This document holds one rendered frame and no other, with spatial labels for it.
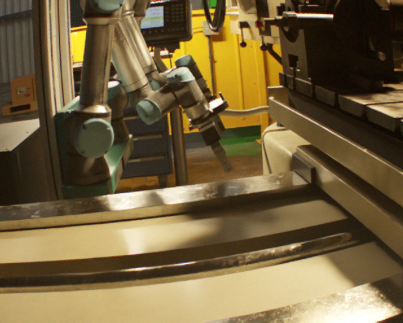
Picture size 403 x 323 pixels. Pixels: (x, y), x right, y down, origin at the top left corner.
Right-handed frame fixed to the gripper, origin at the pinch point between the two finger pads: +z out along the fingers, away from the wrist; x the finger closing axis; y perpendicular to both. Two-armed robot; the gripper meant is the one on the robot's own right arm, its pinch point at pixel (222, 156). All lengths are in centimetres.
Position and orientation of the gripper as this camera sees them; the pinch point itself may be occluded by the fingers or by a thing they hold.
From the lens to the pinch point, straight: 173.9
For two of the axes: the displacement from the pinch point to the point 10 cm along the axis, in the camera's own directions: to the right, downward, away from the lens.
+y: -8.8, 4.7, 0.7
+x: 1.3, 3.7, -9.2
